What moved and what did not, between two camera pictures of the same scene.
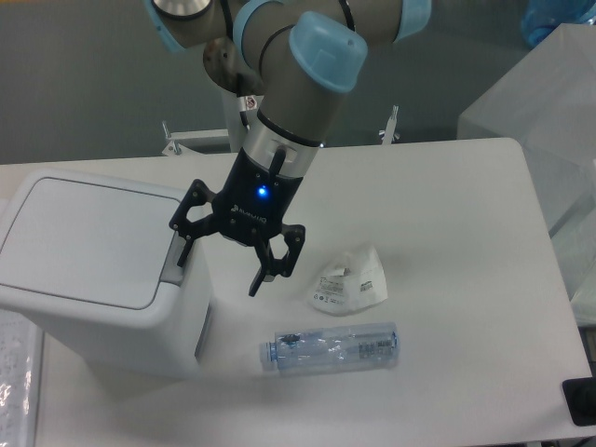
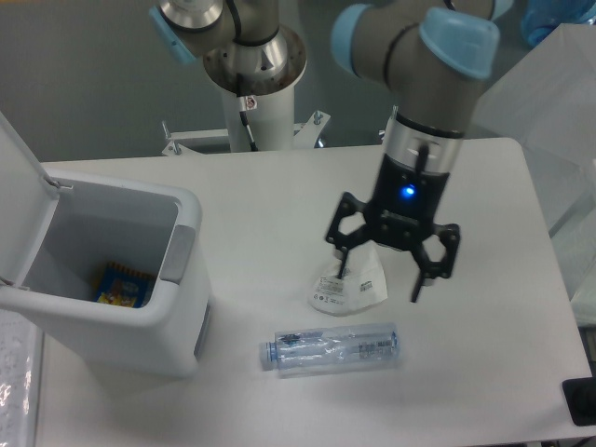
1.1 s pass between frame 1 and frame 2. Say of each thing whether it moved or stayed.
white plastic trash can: stayed
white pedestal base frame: stayed
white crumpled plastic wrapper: stayed
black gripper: moved
